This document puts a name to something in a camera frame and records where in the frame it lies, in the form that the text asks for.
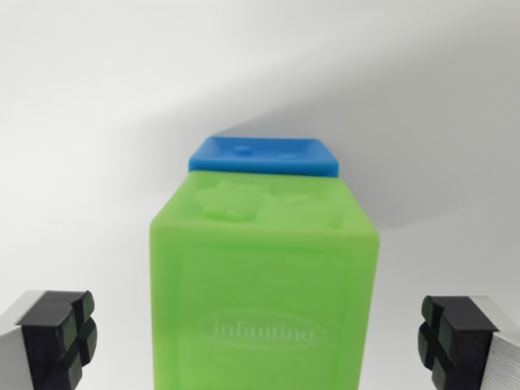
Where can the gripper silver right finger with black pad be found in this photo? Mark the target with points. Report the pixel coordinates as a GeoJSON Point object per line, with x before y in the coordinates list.
{"type": "Point", "coordinates": [467, 345]}

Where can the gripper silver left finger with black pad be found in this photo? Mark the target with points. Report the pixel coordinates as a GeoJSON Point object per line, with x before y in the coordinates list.
{"type": "Point", "coordinates": [48, 337]}

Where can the green rubber toy cube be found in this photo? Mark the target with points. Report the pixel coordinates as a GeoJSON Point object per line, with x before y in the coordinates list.
{"type": "Point", "coordinates": [264, 276]}

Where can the blue rubber toy cube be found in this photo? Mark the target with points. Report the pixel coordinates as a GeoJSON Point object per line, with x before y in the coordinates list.
{"type": "Point", "coordinates": [264, 160]}

